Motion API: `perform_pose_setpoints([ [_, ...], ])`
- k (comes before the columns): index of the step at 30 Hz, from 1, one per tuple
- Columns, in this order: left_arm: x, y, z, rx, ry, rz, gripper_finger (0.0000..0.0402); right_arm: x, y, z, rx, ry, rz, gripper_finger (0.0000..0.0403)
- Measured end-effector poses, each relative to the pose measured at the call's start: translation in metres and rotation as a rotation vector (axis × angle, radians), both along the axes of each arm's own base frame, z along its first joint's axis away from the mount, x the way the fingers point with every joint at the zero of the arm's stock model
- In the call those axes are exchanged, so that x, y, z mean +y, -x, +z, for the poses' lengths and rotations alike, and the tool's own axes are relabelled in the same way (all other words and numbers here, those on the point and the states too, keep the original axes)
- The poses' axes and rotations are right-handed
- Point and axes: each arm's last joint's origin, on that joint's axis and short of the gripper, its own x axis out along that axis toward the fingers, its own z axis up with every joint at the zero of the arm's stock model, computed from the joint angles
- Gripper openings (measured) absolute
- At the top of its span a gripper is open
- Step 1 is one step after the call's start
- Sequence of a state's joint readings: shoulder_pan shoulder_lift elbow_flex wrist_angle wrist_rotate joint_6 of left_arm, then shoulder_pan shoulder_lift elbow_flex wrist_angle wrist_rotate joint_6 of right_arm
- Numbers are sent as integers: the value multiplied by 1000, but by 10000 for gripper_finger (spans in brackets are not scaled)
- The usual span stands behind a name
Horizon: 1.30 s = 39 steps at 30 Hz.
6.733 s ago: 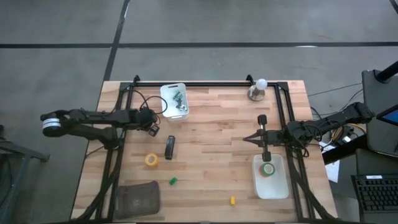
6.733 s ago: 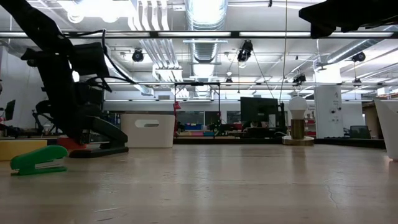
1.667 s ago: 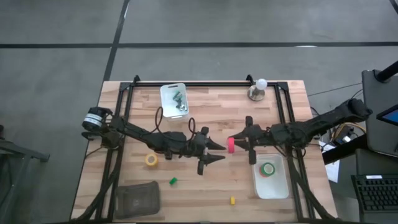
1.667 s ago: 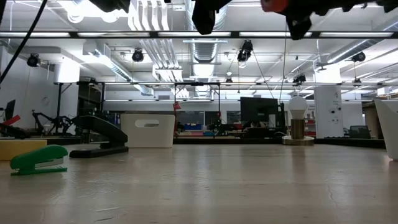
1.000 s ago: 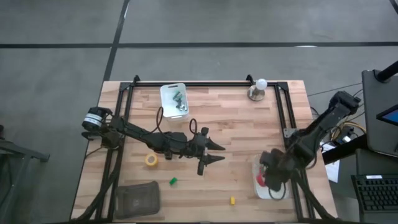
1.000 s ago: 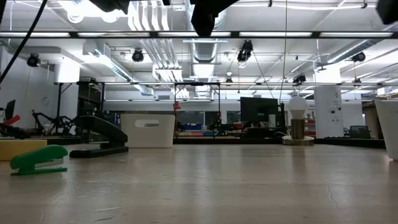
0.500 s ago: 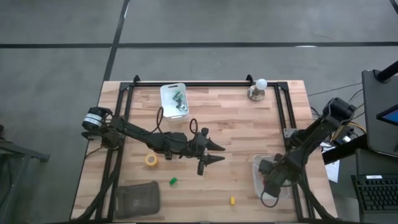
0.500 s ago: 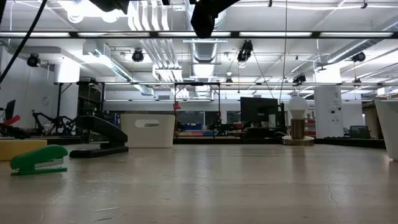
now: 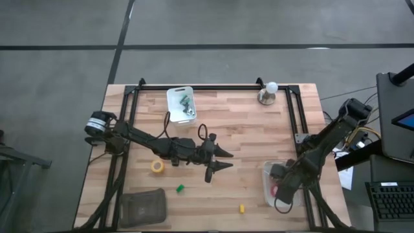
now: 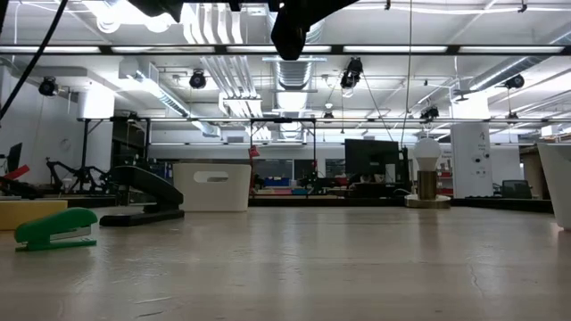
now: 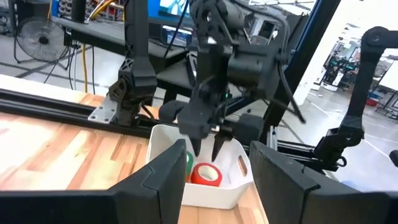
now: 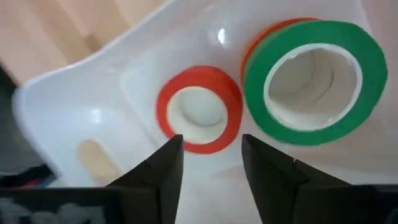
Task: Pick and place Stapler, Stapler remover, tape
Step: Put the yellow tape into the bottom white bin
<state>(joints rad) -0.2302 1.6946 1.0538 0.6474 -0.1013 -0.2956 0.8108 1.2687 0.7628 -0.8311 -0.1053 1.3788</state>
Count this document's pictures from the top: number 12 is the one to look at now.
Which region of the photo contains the orange tape roll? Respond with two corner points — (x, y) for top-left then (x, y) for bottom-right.
(239, 17), (318, 85)

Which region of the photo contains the green tape roll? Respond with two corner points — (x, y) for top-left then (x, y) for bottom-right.
(243, 19), (389, 147)

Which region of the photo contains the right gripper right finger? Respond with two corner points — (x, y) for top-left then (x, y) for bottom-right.
(241, 134), (398, 224)

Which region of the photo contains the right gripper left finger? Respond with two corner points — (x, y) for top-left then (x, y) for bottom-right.
(0, 134), (185, 224)

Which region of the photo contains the white plastic bin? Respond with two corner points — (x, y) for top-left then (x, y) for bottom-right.
(11, 0), (398, 224)

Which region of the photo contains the red tape roll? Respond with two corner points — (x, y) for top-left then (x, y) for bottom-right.
(155, 65), (244, 155)

